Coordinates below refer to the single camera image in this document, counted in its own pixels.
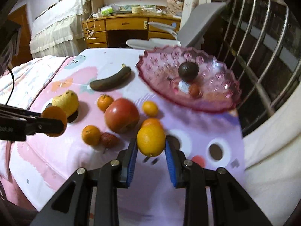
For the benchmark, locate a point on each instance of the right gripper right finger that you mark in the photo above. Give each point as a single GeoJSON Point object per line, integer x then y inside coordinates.
{"type": "Point", "coordinates": [188, 175]}

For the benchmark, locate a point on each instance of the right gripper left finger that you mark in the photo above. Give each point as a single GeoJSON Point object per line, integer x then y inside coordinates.
{"type": "Point", "coordinates": [115, 174]}

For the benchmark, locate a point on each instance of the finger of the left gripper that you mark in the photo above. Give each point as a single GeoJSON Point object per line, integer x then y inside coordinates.
{"type": "Point", "coordinates": [14, 111]}
{"type": "Point", "coordinates": [43, 125]}

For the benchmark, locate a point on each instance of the yellow pear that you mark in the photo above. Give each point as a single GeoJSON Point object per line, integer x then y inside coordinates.
{"type": "Point", "coordinates": [68, 102]}

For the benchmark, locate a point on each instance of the small yellow orange front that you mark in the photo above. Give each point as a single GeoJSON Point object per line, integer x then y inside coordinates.
{"type": "Point", "coordinates": [151, 140]}

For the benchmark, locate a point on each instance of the small yellow orange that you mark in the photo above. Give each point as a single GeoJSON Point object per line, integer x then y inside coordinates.
{"type": "Point", "coordinates": [150, 108]}
{"type": "Point", "coordinates": [151, 140]}

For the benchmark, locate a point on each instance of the red apple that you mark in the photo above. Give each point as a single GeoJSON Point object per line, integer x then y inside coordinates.
{"type": "Point", "coordinates": [121, 116]}

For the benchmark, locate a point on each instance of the large wrinkled orange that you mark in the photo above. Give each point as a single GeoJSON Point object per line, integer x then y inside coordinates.
{"type": "Point", "coordinates": [152, 121]}

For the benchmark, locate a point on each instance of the small yellow orange back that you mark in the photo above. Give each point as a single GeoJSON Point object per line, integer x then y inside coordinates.
{"type": "Point", "coordinates": [150, 108]}

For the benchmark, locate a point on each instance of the mandarin with stem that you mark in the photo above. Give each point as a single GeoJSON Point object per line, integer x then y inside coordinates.
{"type": "Point", "coordinates": [104, 102]}

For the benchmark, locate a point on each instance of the wrinkled red fruit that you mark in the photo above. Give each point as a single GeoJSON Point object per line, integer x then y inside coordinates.
{"type": "Point", "coordinates": [194, 91]}

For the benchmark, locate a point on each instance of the blackened banana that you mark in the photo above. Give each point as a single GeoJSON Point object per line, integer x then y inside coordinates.
{"type": "Point", "coordinates": [113, 81]}

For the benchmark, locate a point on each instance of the dark avocado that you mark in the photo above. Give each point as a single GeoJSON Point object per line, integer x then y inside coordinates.
{"type": "Point", "coordinates": [188, 71]}

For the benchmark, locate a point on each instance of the red lychee centre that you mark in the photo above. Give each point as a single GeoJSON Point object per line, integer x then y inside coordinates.
{"type": "Point", "coordinates": [109, 140]}

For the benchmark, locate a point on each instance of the pastel patterned blanket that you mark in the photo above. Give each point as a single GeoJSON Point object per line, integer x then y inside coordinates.
{"type": "Point", "coordinates": [21, 87]}

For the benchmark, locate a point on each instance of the cartoon printed tablecloth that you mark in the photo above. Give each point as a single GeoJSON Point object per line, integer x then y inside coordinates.
{"type": "Point", "coordinates": [88, 108]}

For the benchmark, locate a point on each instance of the white floral curtain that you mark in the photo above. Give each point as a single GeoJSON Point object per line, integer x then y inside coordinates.
{"type": "Point", "coordinates": [272, 162]}

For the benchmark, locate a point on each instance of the pink glass fruit bowl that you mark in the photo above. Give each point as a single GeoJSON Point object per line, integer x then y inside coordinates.
{"type": "Point", "coordinates": [158, 68]}

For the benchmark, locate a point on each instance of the lace covered piano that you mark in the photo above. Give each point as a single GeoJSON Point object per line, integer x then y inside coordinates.
{"type": "Point", "coordinates": [59, 30]}

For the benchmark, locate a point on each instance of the wooden desk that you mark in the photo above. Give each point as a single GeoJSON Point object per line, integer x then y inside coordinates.
{"type": "Point", "coordinates": [115, 30]}

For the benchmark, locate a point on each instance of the grey office chair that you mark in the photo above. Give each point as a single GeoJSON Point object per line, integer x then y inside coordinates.
{"type": "Point", "coordinates": [197, 17]}

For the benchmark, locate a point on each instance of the metal window bars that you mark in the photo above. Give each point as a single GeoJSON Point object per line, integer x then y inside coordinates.
{"type": "Point", "coordinates": [259, 40]}

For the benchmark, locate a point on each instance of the doll on desk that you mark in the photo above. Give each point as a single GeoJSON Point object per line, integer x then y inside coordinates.
{"type": "Point", "coordinates": [175, 6]}

